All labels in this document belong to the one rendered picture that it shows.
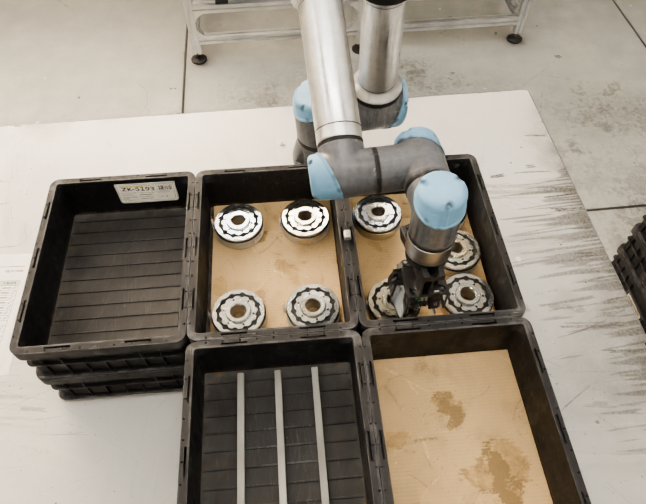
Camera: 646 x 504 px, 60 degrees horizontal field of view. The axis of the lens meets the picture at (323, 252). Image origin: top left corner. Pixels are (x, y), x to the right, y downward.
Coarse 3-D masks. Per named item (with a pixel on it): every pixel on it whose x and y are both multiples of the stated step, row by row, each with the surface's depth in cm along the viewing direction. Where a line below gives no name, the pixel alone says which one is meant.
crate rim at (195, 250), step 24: (240, 168) 120; (264, 168) 120; (288, 168) 120; (192, 240) 109; (192, 264) 106; (192, 288) 103; (192, 312) 100; (192, 336) 97; (216, 336) 97; (240, 336) 97
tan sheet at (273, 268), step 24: (264, 216) 125; (216, 240) 121; (264, 240) 121; (288, 240) 121; (216, 264) 118; (240, 264) 118; (264, 264) 118; (288, 264) 118; (312, 264) 118; (336, 264) 118; (216, 288) 114; (240, 288) 114; (264, 288) 114; (288, 288) 114; (336, 288) 114
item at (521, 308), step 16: (448, 160) 121; (464, 160) 122; (480, 176) 119; (480, 192) 116; (352, 224) 111; (496, 224) 111; (352, 240) 111; (496, 240) 109; (352, 256) 107; (352, 272) 105; (512, 272) 105; (512, 288) 103; (368, 320) 99; (384, 320) 99; (400, 320) 99; (416, 320) 99; (432, 320) 99; (448, 320) 99; (464, 320) 99
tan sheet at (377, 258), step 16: (352, 208) 126; (400, 208) 126; (400, 224) 124; (464, 224) 124; (368, 240) 121; (384, 240) 121; (400, 240) 121; (368, 256) 119; (384, 256) 119; (400, 256) 119; (368, 272) 117; (384, 272) 117; (480, 272) 117; (368, 288) 114
